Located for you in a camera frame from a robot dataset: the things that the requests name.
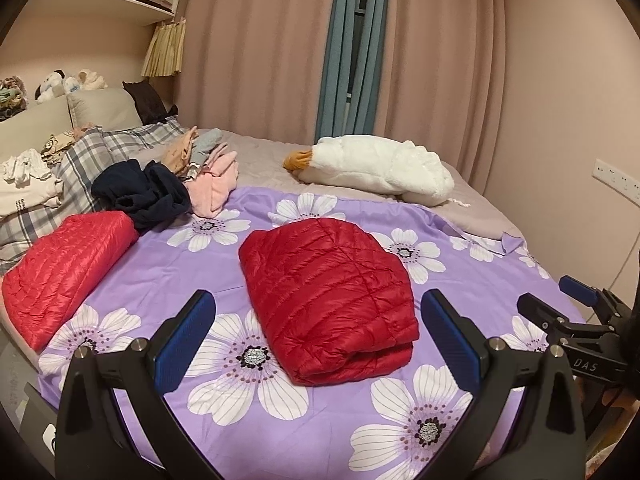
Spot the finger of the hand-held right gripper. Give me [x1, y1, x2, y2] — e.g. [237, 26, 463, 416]
[559, 275, 631, 318]
[517, 292, 613, 346]

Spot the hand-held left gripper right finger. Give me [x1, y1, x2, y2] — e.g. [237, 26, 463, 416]
[421, 289, 587, 480]

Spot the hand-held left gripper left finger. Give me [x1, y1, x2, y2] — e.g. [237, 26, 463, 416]
[54, 290, 217, 480]

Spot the red puffer jacket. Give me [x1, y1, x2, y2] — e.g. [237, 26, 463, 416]
[238, 217, 420, 387]
[1, 211, 140, 352]

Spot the white clothes pile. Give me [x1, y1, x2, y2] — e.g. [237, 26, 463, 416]
[0, 149, 63, 218]

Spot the person's right hand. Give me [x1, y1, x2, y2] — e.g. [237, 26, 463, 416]
[602, 389, 638, 413]

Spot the purple floral blanket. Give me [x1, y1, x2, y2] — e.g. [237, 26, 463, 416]
[37, 186, 591, 480]

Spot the navy garment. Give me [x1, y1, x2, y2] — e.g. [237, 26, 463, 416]
[91, 159, 193, 233]

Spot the pink garment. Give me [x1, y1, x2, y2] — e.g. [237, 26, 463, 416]
[187, 142, 239, 218]

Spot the tan garment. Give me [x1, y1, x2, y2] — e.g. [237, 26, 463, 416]
[159, 127, 199, 178]

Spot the white goose plush toy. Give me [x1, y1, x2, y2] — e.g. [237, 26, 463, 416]
[283, 136, 455, 207]

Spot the grey garment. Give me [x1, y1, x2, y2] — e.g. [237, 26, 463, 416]
[190, 128, 223, 168]

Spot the grey plaid duvet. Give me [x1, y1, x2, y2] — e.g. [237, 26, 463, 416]
[0, 116, 188, 263]

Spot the patterned beige garment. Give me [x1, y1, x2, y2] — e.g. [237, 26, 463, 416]
[40, 130, 83, 161]

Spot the dark brown pillow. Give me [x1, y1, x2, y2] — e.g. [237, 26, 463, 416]
[122, 78, 178, 125]

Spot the small beige pillow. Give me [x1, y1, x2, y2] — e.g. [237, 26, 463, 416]
[66, 87, 143, 131]

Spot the pink curtain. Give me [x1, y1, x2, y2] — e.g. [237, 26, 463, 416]
[372, 0, 508, 186]
[172, 0, 346, 143]

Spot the large beige pillow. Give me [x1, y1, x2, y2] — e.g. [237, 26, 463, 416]
[0, 95, 76, 161]

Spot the beige plush toy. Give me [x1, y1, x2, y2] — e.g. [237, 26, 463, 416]
[65, 67, 108, 92]

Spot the black and white plush toy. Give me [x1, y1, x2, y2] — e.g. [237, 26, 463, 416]
[35, 70, 68, 103]

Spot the yellow pleated cloth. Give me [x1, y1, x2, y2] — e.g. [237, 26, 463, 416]
[141, 17, 187, 78]

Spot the colourful crochet cloth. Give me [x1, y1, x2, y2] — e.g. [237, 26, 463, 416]
[0, 76, 28, 121]

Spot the blue curtain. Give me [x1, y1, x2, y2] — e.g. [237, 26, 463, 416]
[315, 0, 391, 143]

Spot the dark window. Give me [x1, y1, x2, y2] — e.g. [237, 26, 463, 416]
[350, 0, 371, 106]

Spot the white wall socket strip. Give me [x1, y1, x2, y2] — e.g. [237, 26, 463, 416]
[592, 158, 640, 201]

